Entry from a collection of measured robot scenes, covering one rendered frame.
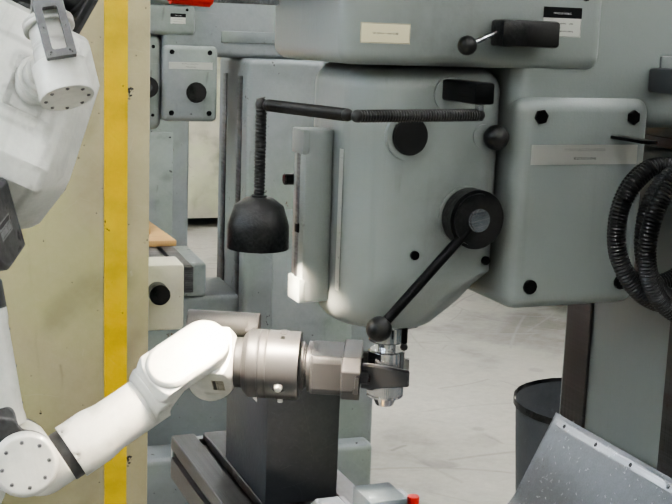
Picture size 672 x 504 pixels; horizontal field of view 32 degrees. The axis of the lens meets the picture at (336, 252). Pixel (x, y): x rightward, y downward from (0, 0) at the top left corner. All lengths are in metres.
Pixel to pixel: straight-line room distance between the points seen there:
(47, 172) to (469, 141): 0.53
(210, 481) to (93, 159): 1.35
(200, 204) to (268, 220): 8.57
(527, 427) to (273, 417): 1.71
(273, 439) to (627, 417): 0.53
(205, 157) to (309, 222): 8.47
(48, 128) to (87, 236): 1.61
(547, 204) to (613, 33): 0.22
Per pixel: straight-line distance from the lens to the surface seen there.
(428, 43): 1.34
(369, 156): 1.36
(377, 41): 1.31
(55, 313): 3.17
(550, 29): 1.38
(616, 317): 1.72
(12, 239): 1.49
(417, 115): 1.26
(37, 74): 1.48
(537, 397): 3.71
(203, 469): 2.01
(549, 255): 1.45
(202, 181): 9.89
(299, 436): 1.84
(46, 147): 1.53
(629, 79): 1.50
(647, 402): 1.68
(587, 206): 1.47
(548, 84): 1.43
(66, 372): 3.21
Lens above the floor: 1.67
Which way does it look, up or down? 11 degrees down
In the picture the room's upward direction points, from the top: 2 degrees clockwise
